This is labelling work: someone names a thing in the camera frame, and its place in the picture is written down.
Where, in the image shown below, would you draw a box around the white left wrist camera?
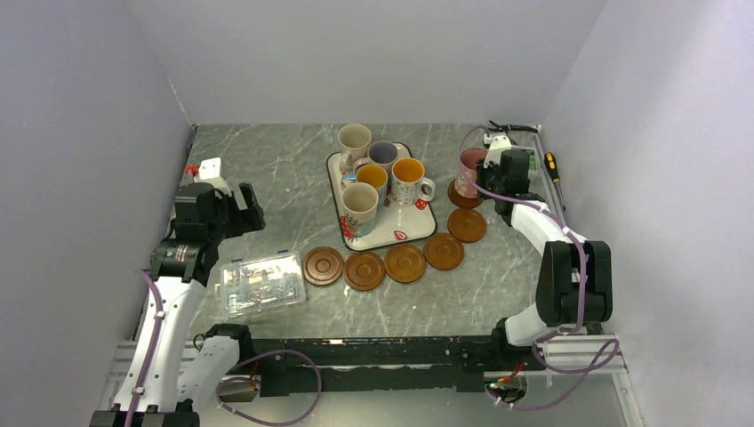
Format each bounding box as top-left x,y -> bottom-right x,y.
184,157 -> 231,196

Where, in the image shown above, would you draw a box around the blue mug yellow inside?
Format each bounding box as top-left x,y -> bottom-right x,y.
341,165 -> 389,199

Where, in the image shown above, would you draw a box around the cream mug outside tray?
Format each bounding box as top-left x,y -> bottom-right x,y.
338,124 -> 372,173

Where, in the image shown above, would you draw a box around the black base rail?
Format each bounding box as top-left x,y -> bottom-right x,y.
203,316 -> 546,398

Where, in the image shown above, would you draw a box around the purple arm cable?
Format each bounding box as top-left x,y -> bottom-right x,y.
458,125 -> 621,413
122,268 -> 166,427

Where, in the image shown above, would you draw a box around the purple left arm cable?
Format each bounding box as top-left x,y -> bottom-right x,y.
122,268 -> 166,427

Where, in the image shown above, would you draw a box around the white green electronic device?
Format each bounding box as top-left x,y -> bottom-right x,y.
525,148 -> 539,181

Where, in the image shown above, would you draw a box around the yellow black screwdriver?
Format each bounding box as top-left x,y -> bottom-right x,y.
544,152 -> 566,212

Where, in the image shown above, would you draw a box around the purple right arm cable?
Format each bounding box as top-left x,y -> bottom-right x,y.
458,125 -> 621,413

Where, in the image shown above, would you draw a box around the white mug orange inside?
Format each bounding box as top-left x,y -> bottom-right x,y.
391,157 -> 436,206

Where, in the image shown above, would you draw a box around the clear plastic parts box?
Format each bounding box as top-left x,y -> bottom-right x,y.
214,251 -> 307,318

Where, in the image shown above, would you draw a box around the pink mug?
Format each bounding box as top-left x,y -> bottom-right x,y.
453,148 -> 487,199

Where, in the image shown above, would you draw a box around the black pliers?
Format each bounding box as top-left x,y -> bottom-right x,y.
488,120 -> 539,133

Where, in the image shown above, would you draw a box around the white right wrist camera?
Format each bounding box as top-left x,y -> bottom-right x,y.
482,133 -> 514,151

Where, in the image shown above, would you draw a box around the cream patterned mug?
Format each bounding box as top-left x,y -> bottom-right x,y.
341,182 -> 381,238

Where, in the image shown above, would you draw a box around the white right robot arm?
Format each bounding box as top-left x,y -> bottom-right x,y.
474,149 -> 614,369

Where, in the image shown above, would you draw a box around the brown wooden coaster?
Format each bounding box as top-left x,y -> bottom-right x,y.
344,252 -> 386,292
423,233 -> 465,270
302,246 -> 344,286
447,181 -> 484,209
384,244 -> 427,284
447,208 -> 487,243

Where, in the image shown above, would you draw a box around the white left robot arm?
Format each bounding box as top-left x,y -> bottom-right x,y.
90,182 -> 265,426

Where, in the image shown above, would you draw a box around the grey purple mug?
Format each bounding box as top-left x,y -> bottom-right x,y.
353,141 -> 398,173

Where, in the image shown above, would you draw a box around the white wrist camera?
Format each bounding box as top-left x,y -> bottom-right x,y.
184,157 -> 231,196
482,133 -> 514,151

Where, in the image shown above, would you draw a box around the white serving tray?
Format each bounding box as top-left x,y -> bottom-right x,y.
325,152 -> 437,253

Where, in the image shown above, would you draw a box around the aluminium frame rail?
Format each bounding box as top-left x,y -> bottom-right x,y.
531,153 -> 611,330

